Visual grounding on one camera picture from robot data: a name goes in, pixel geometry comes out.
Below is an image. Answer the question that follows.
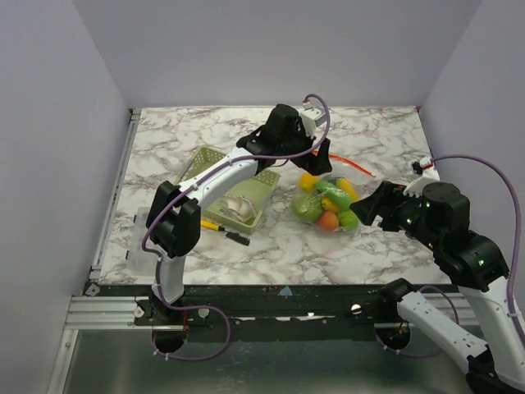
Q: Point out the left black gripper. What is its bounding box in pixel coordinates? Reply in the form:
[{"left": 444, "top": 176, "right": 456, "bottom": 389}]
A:
[{"left": 277, "top": 122, "right": 332, "bottom": 176}]

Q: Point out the yellow pear toy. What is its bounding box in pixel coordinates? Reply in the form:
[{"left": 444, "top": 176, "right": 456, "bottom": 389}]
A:
[{"left": 298, "top": 172, "right": 321, "bottom": 192}]

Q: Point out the yellow corn toy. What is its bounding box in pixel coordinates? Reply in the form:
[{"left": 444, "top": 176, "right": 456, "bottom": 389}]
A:
[{"left": 336, "top": 177, "right": 359, "bottom": 202}]

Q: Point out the clear zip top bag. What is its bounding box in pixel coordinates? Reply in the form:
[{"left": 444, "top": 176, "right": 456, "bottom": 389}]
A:
[{"left": 290, "top": 153, "right": 378, "bottom": 234}]

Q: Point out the orange peach toy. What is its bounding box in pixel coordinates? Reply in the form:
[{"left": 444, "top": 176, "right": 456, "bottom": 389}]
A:
[{"left": 316, "top": 211, "right": 340, "bottom": 232}]

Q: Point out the green cabbage toy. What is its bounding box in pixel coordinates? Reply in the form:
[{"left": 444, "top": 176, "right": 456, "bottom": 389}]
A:
[{"left": 290, "top": 193, "right": 323, "bottom": 222}]

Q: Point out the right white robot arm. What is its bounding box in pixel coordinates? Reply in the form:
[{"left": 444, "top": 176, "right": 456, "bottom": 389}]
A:
[{"left": 350, "top": 181, "right": 524, "bottom": 393}]

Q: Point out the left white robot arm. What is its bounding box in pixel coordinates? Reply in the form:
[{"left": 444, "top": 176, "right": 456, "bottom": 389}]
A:
[{"left": 141, "top": 94, "right": 331, "bottom": 324}]

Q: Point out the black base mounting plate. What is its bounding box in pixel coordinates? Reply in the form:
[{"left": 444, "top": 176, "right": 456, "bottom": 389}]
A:
[{"left": 83, "top": 283, "right": 408, "bottom": 343}]

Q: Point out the clear plastic compartment box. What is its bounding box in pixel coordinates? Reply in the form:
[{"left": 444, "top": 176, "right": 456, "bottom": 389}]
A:
[{"left": 126, "top": 207, "right": 157, "bottom": 276}]

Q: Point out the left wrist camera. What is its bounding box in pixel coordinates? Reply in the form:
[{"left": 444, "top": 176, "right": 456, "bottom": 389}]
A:
[{"left": 299, "top": 107, "right": 326, "bottom": 140}]

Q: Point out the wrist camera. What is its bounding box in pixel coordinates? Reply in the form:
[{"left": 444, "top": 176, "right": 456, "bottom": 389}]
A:
[
  {"left": 403, "top": 157, "right": 441, "bottom": 197},
  {"left": 299, "top": 107, "right": 326, "bottom": 140}
]

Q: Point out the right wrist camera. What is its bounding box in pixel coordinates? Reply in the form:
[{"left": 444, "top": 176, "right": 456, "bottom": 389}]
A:
[{"left": 403, "top": 157, "right": 441, "bottom": 197}]

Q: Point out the yellow handled black brush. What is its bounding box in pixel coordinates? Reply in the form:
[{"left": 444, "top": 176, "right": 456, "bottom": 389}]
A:
[{"left": 200, "top": 219, "right": 250, "bottom": 246}]

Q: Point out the aluminium frame rail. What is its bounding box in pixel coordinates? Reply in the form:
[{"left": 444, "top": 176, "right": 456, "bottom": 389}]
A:
[{"left": 65, "top": 296, "right": 137, "bottom": 330}]

